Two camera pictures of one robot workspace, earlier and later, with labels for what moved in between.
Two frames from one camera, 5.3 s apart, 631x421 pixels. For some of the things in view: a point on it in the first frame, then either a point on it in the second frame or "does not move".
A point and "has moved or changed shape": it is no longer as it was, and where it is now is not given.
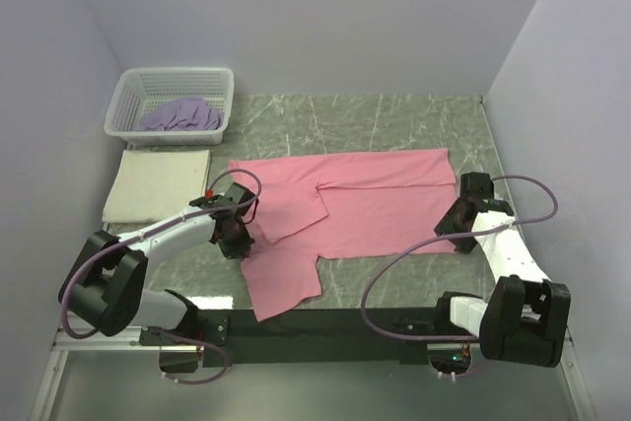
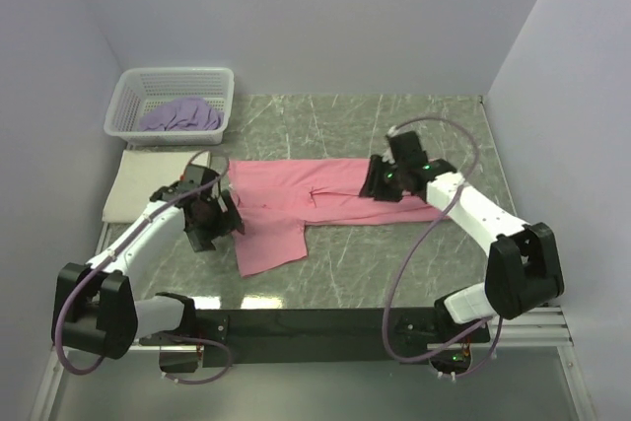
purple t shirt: [182, 115] does not move
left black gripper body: [239, 242] to [215, 222]
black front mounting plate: [238, 338] does not move
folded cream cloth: [153, 183] does not move
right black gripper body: [450, 223] to [385, 179]
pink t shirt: [369, 203] has moved or changed shape
